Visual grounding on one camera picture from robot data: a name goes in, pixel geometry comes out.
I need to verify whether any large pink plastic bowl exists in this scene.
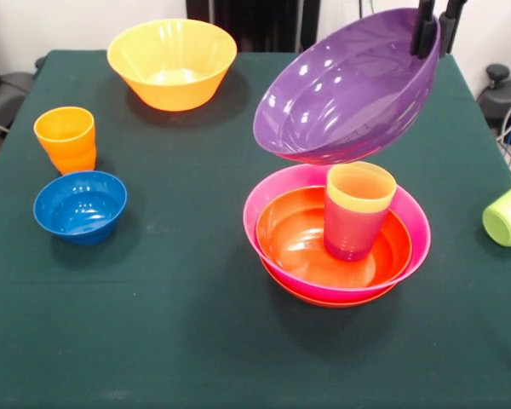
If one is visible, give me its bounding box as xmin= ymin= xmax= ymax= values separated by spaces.
xmin=242 ymin=164 xmax=433 ymax=304

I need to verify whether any lime green plastic cup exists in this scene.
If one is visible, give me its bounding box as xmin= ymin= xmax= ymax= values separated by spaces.
xmin=482 ymin=178 xmax=511 ymax=249

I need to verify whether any purple plastic bowl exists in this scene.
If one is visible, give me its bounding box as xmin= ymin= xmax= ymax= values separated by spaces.
xmin=252 ymin=8 xmax=443 ymax=166

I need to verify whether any large orange plastic bowl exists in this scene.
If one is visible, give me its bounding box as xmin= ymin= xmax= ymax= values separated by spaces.
xmin=106 ymin=18 xmax=238 ymax=113

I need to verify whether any dark green table cloth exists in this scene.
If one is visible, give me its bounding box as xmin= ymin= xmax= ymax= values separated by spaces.
xmin=0 ymin=49 xmax=511 ymax=409

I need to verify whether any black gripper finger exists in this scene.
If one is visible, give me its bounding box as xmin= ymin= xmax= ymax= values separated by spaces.
xmin=409 ymin=0 xmax=438 ymax=60
xmin=438 ymin=0 xmax=469 ymax=56

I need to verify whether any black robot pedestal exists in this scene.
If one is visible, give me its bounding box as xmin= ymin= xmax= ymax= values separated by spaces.
xmin=186 ymin=0 xmax=321 ymax=55

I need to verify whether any yellow plastic cup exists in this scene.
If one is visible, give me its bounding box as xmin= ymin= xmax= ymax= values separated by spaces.
xmin=326 ymin=161 xmax=398 ymax=214

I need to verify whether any red plastic bowl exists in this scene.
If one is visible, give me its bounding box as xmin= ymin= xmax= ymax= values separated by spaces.
xmin=255 ymin=186 xmax=413 ymax=289
xmin=260 ymin=257 xmax=398 ymax=308

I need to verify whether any small blue plastic bowl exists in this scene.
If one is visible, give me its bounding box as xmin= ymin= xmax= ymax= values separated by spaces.
xmin=32 ymin=170 xmax=129 ymax=246

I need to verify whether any purple plastic cup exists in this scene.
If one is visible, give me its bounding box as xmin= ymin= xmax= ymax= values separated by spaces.
xmin=323 ymin=194 xmax=391 ymax=262

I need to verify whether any orange plastic cup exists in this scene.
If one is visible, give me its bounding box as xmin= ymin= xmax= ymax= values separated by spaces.
xmin=46 ymin=143 xmax=97 ymax=176
xmin=32 ymin=106 xmax=96 ymax=159

